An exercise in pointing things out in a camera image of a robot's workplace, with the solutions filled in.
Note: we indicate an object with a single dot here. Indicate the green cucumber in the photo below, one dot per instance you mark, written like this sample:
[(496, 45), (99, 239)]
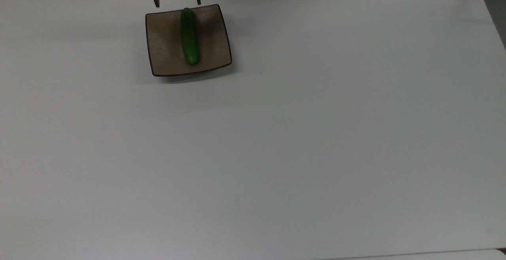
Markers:
[(189, 38)]

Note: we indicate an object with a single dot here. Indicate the square brown ceramic plate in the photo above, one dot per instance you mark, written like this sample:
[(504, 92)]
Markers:
[(166, 46)]

